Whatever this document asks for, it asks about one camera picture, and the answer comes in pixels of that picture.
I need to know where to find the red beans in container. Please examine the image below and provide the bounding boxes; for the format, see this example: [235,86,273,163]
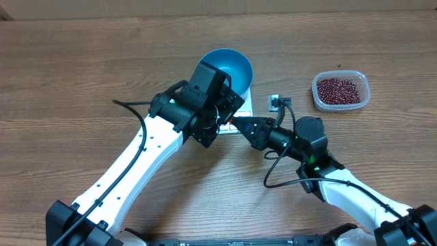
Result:
[316,78,361,105]

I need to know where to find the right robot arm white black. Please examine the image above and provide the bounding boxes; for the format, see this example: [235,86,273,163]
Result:
[231,116,436,245]

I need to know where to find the blue bowl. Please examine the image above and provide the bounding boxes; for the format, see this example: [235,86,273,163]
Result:
[201,49,254,100]

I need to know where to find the clear plastic container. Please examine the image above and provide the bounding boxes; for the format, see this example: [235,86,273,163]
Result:
[311,70,371,111]

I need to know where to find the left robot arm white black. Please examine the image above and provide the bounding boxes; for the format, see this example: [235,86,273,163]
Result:
[46,79,247,246]

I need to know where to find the white kitchen scale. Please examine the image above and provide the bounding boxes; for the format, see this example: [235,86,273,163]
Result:
[218,88,253,135]

